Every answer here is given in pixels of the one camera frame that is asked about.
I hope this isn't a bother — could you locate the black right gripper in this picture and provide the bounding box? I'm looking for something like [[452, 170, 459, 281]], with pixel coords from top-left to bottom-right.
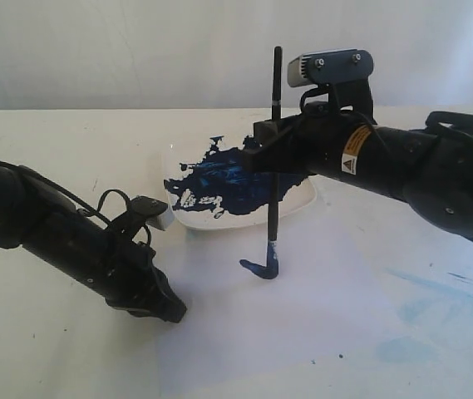
[[244, 111, 382, 177]]

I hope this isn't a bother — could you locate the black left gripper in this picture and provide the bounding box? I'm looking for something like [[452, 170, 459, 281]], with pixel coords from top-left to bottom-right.
[[22, 214, 187, 323]]

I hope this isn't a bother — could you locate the black paintbrush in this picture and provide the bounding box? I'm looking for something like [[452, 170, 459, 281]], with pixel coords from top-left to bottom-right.
[[263, 46, 283, 280]]

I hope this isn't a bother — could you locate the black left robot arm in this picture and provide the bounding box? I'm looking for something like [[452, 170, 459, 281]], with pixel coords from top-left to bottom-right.
[[0, 161, 187, 323]]

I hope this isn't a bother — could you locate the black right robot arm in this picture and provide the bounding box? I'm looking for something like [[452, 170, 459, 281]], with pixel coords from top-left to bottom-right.
[[243, 111, 473, 238]]

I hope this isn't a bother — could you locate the white square paint plate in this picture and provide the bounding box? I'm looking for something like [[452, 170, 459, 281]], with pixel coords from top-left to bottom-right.
[[160, 132, 319, 232]]

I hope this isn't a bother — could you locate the white paper sheet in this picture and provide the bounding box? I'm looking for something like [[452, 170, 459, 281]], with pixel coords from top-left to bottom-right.
[[147, 215, 406, 374]]

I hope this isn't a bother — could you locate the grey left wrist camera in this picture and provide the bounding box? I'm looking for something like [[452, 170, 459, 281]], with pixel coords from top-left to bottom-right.
[[131, 196, 174, 231]]

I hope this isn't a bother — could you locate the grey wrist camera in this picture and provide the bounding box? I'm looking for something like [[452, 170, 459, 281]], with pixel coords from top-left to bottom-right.
[[131, 196, 174, 231], [287, 49, 374, 88]]

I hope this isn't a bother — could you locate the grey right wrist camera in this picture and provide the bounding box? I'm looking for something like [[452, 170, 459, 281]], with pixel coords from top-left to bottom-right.
[[287, 49, 374, 88]]

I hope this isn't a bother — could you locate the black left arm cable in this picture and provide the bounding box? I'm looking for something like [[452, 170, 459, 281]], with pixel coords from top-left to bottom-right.
[[0, 164, 154, 250]]

